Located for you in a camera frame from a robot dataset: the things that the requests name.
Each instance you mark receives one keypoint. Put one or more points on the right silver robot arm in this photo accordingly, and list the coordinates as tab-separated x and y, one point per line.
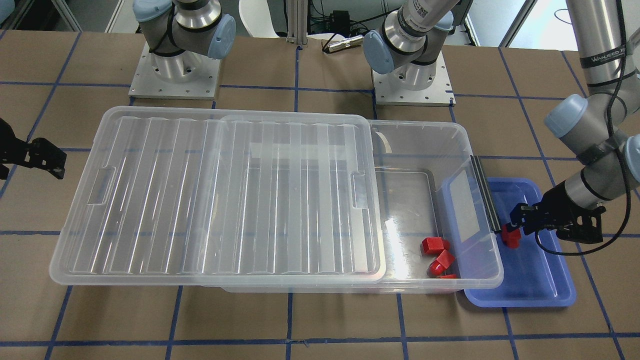
185	43

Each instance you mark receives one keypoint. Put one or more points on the clear plastic storage box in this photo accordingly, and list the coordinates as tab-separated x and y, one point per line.
436	234

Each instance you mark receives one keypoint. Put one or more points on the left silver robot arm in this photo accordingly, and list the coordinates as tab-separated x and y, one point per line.
587	125

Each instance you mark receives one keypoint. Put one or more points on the white chair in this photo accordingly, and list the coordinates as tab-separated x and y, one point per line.
256	18

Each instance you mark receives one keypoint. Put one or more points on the black box latch handle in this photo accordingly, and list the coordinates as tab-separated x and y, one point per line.
487	198

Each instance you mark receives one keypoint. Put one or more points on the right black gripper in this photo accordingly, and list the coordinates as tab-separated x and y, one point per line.
6	143

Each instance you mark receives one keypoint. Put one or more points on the clear plastic box lid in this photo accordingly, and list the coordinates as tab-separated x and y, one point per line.
224	198

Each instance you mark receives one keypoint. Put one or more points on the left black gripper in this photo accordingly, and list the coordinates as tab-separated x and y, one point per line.
554	202

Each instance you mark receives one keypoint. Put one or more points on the aluminium frame post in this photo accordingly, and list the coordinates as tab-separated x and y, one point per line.
296	22

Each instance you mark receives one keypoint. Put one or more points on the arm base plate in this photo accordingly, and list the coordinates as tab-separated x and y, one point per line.
187	76
415	85

